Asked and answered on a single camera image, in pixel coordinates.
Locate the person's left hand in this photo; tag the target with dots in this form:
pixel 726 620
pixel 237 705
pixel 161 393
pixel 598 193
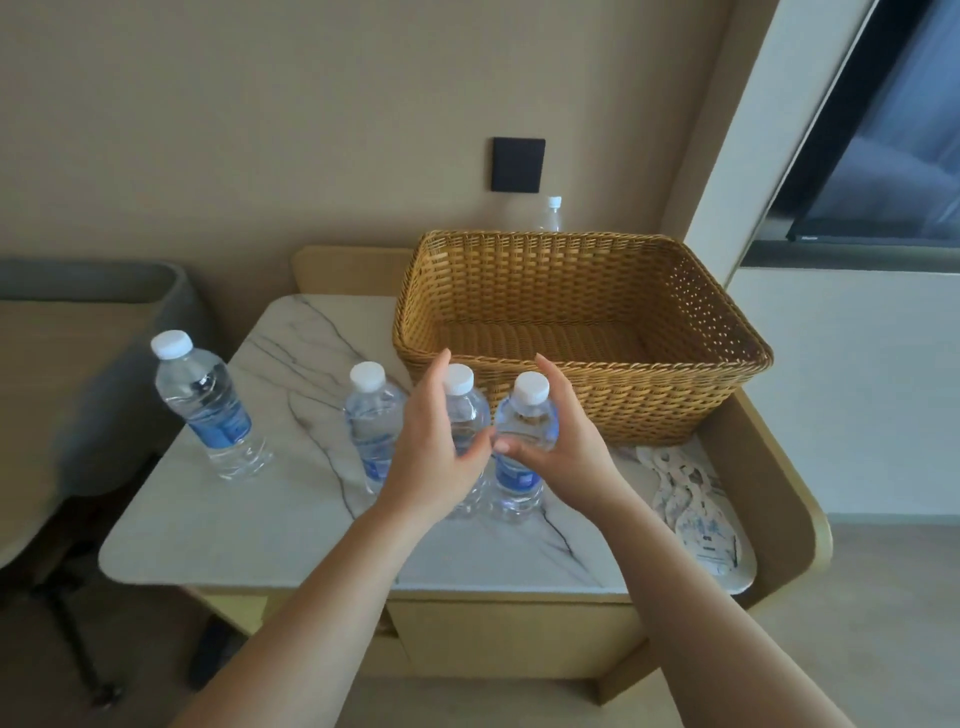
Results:
pixel 427 457

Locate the person's right hand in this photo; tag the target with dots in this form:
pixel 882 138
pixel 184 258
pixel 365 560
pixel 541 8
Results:
pixel 581 469

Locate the person's right thumb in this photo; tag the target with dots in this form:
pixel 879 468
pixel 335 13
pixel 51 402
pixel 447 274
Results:
pixel 521 450

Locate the person's left thumb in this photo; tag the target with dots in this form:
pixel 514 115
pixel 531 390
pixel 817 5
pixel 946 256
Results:
pixel 475 452

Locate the clear plastic water bottle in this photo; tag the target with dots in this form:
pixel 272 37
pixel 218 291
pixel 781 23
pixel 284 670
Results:
pixel 210 412
pixel 525 416
pixel 373 431
pixel 466 412
pixel 550 217

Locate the person's left forearm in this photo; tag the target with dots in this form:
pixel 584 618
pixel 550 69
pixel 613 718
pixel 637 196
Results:
pixel 322 622

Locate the person's right forearm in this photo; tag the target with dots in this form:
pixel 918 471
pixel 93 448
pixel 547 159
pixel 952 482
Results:
pixel 697 622

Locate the woven wicker basket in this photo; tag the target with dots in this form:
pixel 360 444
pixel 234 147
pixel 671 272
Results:
pixel 600 300

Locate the wooden cabinet with marble top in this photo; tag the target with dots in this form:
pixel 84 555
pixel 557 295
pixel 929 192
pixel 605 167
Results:
pixel 510 630

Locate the white paper door hangers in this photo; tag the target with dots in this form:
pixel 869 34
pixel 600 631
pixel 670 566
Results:
pixel 694 510

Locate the grey upholstered chair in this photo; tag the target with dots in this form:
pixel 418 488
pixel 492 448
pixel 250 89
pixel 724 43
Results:
pixel 127 390

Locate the beige desk with black legs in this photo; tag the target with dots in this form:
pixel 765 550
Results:
pixel 52 405

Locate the black television screen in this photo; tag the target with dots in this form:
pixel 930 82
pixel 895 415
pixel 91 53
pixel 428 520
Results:
pixel 892 135

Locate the black wall switch panel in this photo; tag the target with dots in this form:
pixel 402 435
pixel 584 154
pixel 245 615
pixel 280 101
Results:
pixel 518 165

